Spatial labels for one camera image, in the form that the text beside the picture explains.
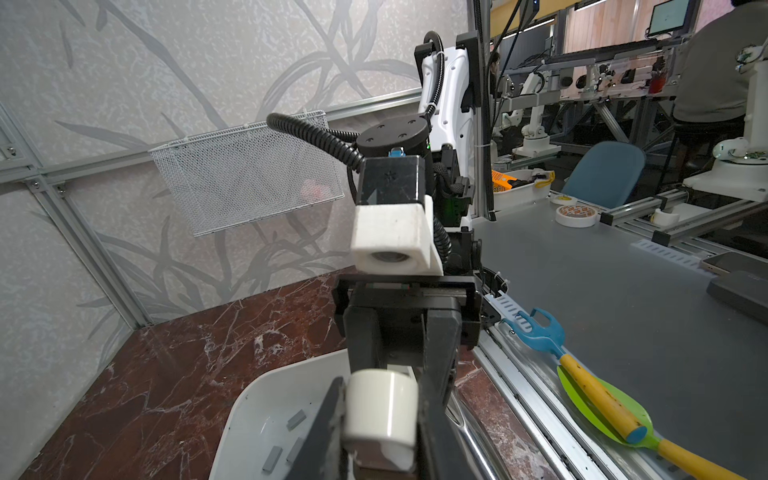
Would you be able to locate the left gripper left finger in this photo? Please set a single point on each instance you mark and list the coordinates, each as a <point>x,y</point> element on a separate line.
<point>322,455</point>

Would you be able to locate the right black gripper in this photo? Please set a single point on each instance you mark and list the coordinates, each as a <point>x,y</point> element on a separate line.
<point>390,314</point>

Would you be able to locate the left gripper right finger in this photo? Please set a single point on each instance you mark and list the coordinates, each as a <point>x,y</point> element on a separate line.
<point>440,452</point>

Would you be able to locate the small white mini stapler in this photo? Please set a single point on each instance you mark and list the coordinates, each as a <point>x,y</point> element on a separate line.
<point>380,420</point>

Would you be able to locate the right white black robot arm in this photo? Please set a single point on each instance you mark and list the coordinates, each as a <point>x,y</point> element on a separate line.
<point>441,133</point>

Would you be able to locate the silver metal garden trowel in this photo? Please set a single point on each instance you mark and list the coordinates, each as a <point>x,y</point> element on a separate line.
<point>484,456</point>

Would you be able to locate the white rectangular staple tray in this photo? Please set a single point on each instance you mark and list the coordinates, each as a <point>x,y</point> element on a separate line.
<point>272,417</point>

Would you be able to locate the blue plastic toy wrench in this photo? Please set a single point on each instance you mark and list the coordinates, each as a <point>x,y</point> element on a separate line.
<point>539,330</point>

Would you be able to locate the pink item in basket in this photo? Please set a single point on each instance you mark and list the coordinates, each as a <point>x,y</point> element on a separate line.
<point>313,192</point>

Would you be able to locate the yellow green toy tool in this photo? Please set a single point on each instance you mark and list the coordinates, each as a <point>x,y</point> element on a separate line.
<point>623,420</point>

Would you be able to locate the tape roll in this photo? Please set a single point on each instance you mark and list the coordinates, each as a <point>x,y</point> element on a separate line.
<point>577,216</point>

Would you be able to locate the blue office chair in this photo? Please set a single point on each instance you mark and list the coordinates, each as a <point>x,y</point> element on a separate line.
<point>607,174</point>

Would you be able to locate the seated person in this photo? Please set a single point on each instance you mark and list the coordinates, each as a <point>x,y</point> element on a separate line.
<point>710,89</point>

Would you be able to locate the white wire mesh basket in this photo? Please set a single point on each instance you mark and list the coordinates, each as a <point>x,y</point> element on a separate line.
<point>242,174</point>

